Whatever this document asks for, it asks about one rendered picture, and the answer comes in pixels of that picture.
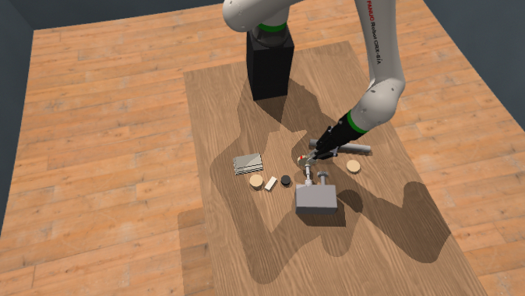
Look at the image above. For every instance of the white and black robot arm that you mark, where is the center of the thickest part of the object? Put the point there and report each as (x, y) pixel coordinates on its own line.
(378, 22)

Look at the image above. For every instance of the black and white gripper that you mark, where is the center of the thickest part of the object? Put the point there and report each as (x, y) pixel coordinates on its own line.
(330, 144)

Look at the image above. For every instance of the beige gear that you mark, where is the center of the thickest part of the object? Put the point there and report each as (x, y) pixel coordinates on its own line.
(303, 161)

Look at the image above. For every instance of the dark grey cylinder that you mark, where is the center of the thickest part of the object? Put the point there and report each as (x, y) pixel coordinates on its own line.
(285, 180)

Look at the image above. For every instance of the cream flat round disc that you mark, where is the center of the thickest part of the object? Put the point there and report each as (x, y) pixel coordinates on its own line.
(353, 166)

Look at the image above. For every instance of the beige round disc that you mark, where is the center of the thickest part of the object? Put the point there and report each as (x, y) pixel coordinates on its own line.
(256, 181)

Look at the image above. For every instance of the grey metal rod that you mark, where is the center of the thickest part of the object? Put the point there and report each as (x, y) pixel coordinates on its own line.
(348, 146)

